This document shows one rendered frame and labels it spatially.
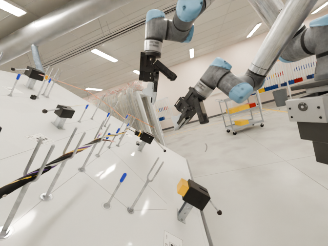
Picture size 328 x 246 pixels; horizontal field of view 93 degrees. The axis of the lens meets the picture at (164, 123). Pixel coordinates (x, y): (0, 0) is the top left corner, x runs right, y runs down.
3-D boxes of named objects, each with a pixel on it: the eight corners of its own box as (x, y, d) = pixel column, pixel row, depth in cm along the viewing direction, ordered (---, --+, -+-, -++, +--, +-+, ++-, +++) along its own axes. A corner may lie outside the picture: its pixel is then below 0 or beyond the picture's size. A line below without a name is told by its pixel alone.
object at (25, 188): (16, 230, 21) (60, 143, 20) (2, 242, 19) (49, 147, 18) (3, 223, 21) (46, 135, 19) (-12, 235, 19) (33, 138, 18)
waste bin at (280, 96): (293, 103, 589) (289, 87, 584) (280, 107, 591) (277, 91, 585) (283, 103, 635) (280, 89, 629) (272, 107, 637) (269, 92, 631)
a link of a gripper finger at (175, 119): (169, 123, 78) (179, 109, 74) (176, 132, 75) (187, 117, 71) (165, 123, 75) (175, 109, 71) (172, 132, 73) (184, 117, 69)
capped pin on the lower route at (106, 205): (104, 209, 32) (123, 174, 31) (102, 203, 33) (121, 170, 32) (111, 209, 33) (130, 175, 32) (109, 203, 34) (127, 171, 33)
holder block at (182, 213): (211, 238, 42) (231, 210, 40) (171, 216, 41) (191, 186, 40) (207, 225, 46) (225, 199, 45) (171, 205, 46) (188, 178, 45)
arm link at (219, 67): (231, 64, 55) (214, 52, 59) (210, 89, 60) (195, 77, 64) (236, 69, 61) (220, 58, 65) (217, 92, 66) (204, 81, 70)
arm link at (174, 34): (196, 34, 58) (167, 30, 57) (188, 47, 69) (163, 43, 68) (198, 12, 58) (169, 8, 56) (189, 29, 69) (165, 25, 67)
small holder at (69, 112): (31, 121, 47) (41, 100, 46) (60, 122, 56) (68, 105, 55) (40, 129, 46) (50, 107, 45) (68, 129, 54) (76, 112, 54)
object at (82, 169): (87, 170, 40) (112, 123, 39) (83, 173, 38) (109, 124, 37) (80, 166, 40) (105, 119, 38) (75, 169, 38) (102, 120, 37)
